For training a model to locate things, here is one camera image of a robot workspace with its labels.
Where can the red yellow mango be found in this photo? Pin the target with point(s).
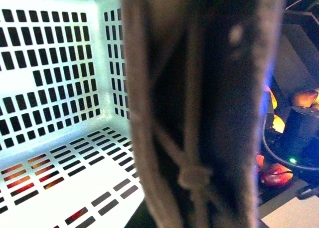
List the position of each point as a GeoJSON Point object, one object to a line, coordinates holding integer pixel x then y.
{"type": "Point", "coordinates": [276, 176]}

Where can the light blue plastic basket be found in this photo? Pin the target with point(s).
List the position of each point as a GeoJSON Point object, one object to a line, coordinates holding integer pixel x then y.
{"type": "Point", "coordinates": [66, 159]}

